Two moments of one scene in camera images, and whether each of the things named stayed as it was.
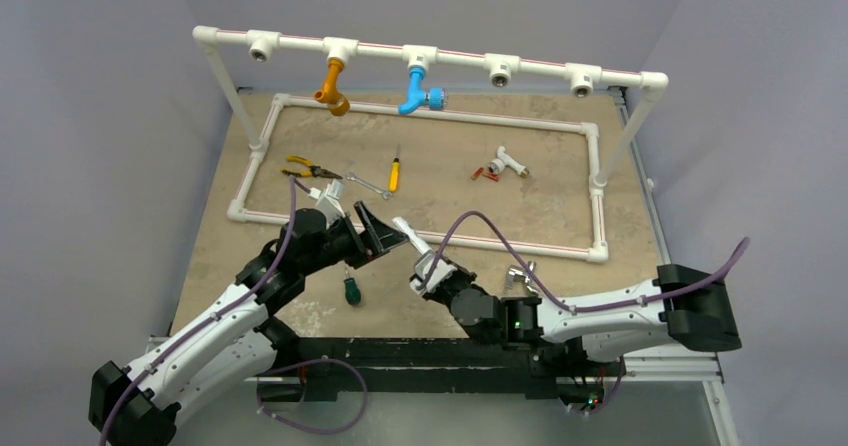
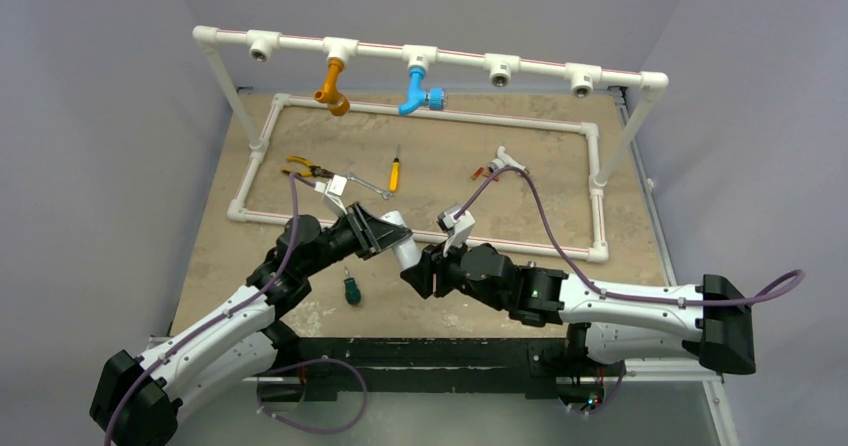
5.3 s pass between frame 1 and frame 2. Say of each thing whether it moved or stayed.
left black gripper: stayed
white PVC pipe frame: stayed
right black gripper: moved
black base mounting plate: stayed
